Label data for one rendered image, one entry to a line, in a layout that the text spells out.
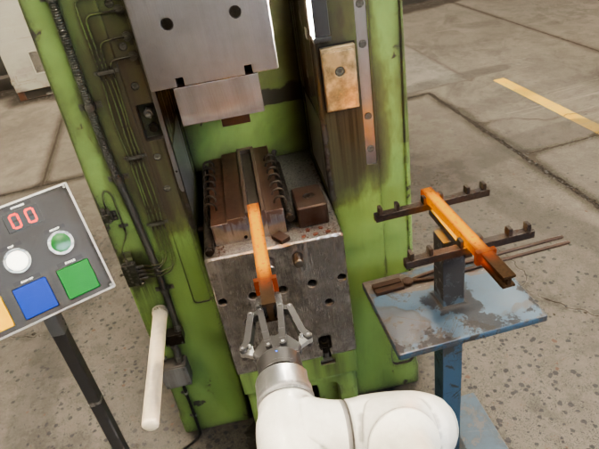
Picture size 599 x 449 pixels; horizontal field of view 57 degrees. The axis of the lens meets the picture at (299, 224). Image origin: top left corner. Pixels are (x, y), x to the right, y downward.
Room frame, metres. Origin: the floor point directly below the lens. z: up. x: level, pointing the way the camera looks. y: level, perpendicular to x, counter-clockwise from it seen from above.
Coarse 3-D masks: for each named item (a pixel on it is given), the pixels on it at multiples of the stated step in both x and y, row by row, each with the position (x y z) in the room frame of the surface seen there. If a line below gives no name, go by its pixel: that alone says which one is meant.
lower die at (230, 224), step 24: (216, 168) 1.60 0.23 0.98; (240, 168) 1.53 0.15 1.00; (264, 168) 1.51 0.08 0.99; (240, 192) 1.39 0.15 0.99; (264, 192) 1.36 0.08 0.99; (216, 216) 1.30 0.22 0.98; (240, 216) 1.26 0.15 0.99; (264, 216) 1.26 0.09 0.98; (216, 240) 1.25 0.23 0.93; (240, 240) 1.26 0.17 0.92
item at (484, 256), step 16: (432, 192) 1.21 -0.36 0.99; (432, 208) 1.17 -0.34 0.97; (448, 208) 1.13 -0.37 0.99; (448, 224) 1.08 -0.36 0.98; (464, 224) 1.05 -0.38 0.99; (464, 240) 1.00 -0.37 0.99; (480, 240) 0.98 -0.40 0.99; (480, 256) 0.93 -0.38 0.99; (496, 256) 0.91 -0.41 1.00; (496, 272) 0.86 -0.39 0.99; (512, 272) 0.85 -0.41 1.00
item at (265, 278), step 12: (252, 204) 1.19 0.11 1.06; (252, 216) 1.13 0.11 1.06; (252, 228) 1.07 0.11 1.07; (252, 240) 1.02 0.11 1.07; (264, 240) 1.01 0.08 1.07; (264, 252) 0.96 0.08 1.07; (264, 264) 0.92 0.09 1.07; (264, 276) 0.87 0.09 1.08; (264, 288) 0.83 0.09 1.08; (276, 288) 0.86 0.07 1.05; (264, 300) 0.79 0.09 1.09
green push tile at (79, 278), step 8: (72, 264) 1.09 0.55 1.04; (80, 264) 1.09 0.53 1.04; (88, 264) 1.09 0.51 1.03; (56, 272) 1.07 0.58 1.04; (64, 272) 1.07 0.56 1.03; (72, 272) 1.07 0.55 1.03; (80, 272) 1.08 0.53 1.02; (88, 272) 1.08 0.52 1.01; (64, 280) 1.06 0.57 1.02; (72, 280) 1.06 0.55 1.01; (80, 280) 1.07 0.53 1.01; (88, 280) 1.07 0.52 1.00; (96, 280) 1.08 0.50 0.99; (64, 288) 1.05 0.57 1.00; (72, 288) 1.05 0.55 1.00; (80, 288) 1.06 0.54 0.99; (88, 288) 1.06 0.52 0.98; (72, 296) 1.04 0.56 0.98
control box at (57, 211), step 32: (64, 192) 1.19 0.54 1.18; (0, 224) 1.11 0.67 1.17; (32, 224) 1.12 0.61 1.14; (64, 224) 1.14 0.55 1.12; (0, 256) 1.06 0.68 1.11; (32, 256) 1.08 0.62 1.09; (64, 256) 1.10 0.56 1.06; (96, 256) 1.12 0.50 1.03; (0, 288) 1.02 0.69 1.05; (96, 288) 1.07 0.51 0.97; (32, 320) 0.99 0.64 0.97
